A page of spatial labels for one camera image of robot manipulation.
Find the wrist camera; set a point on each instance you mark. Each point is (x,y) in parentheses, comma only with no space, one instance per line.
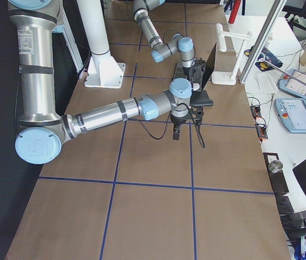
(200,70)
(197,115)

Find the grey laptop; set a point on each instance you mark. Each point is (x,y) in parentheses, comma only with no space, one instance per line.
(210,64)

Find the red bottle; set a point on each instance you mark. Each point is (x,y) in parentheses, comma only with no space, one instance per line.
(234,11)

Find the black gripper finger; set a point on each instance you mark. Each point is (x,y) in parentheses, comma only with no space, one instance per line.
(176,133)

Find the dark blue patterned pouch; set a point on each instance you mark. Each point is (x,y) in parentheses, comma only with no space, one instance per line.
(267,56)

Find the white folded cloth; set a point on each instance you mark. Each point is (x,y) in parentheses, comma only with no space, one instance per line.
(265,84)

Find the metal cup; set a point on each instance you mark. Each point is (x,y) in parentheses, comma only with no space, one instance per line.
(275,166)

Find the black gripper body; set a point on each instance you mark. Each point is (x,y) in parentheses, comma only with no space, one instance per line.
(177,122)
(187,71)

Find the blue teach pendant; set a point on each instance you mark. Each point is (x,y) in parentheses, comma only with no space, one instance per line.
(291,86)
(292,113)

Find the far blue teach pendant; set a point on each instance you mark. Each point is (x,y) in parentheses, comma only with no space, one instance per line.
(291,86)

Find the black mouse pad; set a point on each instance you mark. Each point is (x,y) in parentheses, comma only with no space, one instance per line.
(200,99)

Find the office chair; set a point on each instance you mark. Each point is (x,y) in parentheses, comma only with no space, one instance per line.
(295,8)

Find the white computer mouse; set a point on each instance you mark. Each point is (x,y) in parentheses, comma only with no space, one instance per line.
(195,86)

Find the near blue teach pendant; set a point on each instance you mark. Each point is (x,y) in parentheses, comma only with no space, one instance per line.
(292,113)

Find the metal reacher stick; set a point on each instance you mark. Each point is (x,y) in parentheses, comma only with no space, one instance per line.
(283,72)

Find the black box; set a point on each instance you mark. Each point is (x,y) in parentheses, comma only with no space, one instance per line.
(278,183)

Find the aluminium frame post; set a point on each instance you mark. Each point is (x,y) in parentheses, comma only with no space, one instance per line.
(262,37)

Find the orange connector block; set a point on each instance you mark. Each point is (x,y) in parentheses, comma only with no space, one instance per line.
(260,123)

